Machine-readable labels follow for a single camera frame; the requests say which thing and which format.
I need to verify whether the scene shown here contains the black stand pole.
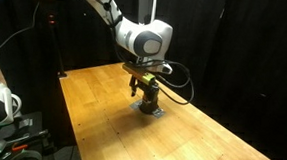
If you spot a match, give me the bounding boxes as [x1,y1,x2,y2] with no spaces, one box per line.
[43,0,73,79]

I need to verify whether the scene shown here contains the orange handled tool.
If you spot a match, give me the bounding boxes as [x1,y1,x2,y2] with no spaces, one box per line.
[10,142,29,153]

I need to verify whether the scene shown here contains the white vertical pole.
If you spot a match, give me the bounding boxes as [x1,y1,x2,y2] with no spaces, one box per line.
[149,0,158,25]

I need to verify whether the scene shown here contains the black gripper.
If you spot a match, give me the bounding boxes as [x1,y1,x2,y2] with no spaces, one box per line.
[127,74,162,107]

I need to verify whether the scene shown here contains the black equipment case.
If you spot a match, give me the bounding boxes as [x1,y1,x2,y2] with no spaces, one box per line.
[0,108,53,153]

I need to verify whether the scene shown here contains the grey square coaster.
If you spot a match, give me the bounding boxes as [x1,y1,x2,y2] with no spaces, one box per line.
[151,108,167,120]

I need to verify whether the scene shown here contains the tan wrist camera box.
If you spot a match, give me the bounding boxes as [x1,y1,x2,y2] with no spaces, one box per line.
[120,63,157,86]

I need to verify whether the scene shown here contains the dark brown plastic cup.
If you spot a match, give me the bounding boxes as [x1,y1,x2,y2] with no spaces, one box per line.
[138,91,161,116]

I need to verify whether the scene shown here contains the red tape band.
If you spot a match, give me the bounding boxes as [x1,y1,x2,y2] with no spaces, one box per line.
[142,95,155,104]

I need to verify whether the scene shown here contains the grey duct tape piece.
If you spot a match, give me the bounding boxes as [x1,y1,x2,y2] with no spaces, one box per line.
[129,98,144,111]

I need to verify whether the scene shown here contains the thin grey camera cable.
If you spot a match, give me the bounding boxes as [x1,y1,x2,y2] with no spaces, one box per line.
[0,0,41,64]

